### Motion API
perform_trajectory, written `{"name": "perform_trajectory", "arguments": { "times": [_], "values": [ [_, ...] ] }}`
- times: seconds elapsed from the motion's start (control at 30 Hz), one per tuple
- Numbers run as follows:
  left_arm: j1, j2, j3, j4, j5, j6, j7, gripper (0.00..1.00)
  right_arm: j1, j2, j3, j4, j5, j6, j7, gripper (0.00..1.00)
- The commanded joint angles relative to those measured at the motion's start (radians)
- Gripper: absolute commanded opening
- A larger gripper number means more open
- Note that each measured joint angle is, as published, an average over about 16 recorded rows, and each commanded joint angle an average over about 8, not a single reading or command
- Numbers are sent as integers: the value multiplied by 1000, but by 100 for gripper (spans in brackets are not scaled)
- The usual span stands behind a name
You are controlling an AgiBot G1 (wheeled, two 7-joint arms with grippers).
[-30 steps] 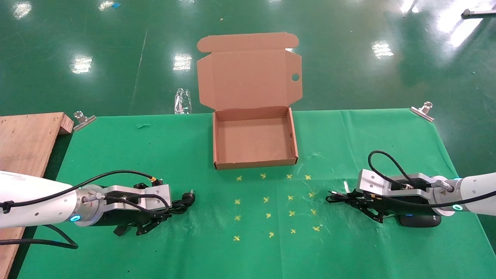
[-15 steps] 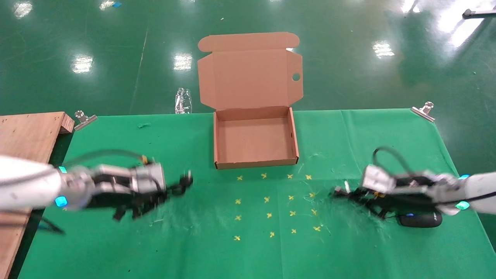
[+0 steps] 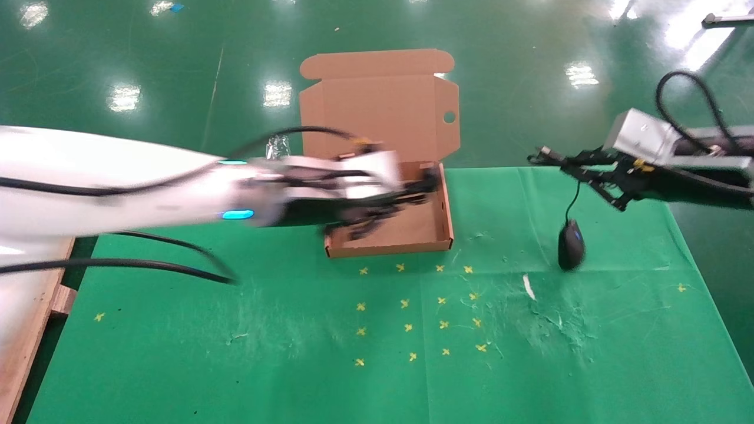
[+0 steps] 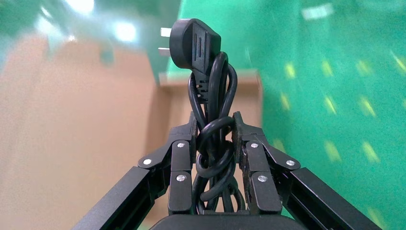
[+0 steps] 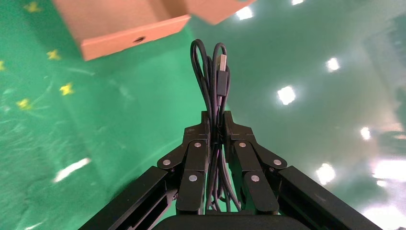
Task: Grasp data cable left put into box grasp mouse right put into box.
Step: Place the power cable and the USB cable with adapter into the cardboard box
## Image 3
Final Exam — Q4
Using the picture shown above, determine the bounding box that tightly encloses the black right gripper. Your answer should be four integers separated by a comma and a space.
528, 147, 754, 212

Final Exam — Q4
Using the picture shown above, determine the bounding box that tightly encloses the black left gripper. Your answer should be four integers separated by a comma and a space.
276, 167, 442, 240

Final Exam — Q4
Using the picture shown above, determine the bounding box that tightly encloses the black wired computer mouse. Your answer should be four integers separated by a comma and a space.
557, 180, 587, 272

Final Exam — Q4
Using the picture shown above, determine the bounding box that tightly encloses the open brown cardboard box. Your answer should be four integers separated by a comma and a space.
299, 49, 461, 259

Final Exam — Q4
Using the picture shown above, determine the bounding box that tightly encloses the clear crumpled plastic wrapper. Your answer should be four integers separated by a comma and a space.
264, 134, 293, 160

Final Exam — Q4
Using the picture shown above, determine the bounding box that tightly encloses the grey metal stand foot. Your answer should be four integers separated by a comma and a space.
701, 13, 754, 29

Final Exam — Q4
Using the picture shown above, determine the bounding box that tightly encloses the wooden board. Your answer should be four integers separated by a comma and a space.
0, 236, 78, 424

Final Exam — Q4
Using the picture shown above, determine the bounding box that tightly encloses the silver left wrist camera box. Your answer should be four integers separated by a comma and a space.
338, 150, 403, 200

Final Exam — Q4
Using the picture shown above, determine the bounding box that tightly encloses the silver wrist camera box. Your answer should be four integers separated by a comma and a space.
603, 108, 684, 167
338, 150, 403, 200

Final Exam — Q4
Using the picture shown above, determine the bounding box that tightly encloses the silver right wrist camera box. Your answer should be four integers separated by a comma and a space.
603, 108, 684, 167

